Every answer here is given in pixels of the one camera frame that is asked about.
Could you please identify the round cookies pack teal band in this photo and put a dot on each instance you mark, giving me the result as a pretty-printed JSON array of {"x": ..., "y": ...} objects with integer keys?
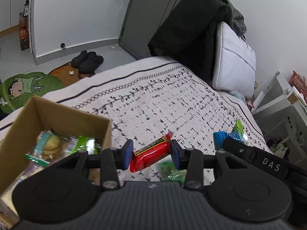
[{"x": 49, "y": 147}]

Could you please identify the black slippers pair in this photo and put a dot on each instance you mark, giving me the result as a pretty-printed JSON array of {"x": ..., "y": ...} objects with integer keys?
[{"x": 87, "y": 62}]

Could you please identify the red candy bar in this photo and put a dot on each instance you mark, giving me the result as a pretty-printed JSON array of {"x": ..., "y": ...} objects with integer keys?
[{"x": 151, "y": 153}]

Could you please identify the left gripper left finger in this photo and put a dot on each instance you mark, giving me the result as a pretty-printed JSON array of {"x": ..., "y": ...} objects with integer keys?
[{"x": 113, "y": 159}]

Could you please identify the grey hoodie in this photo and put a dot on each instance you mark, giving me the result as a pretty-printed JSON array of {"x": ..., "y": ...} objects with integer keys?
[{"x": 236, "y": 19}]

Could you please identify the green cartoon floor mat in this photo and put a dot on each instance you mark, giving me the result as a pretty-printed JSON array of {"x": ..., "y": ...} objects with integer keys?
[{"x": 16, "y": 90}]

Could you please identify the brown cardboard box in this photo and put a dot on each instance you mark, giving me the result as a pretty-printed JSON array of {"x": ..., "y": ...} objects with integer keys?
[{"x": 65, "y": 189}]

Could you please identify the blue silver wrapper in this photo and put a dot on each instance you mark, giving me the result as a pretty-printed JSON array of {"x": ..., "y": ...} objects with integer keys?
[{"x": 218, "y": 139}]

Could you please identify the brown drink bottle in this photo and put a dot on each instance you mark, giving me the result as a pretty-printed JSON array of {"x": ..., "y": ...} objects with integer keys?
[{"x": 24, "y": 35}]

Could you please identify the black coat on chair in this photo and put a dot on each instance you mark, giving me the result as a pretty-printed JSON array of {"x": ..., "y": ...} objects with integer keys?
[{"x": 188, "y": 35}]

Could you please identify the white desk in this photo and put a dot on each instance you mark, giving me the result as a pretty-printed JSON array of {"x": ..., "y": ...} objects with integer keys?
[{"x": 281, "y": 117}]

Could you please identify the grey door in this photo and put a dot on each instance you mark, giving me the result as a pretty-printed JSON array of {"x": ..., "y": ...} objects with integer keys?
[{"x": 142, "y": 19}]

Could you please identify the dark green candy wrapper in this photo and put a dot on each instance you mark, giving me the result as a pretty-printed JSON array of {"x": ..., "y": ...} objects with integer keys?
[{"x": 169, "y": 173}]

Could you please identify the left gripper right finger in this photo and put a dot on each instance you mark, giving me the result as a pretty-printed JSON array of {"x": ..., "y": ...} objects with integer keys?
[{"x": 191, "y": 161}]

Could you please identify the patterned white bed blanket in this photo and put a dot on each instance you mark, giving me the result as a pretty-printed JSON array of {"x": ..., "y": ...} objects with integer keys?
[{"x": 148, "y": 98}]

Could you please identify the red plastic basket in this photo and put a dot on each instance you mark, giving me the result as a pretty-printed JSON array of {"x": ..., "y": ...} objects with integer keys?
[{"x": 297, "y": 81}]

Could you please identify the lime green wrapper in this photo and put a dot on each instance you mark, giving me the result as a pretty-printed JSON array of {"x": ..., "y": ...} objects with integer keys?
[{"x": 238, "y": 133}]

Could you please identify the white pillow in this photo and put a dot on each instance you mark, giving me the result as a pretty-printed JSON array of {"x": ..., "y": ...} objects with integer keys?
[{"x": 235, "y": 63}]

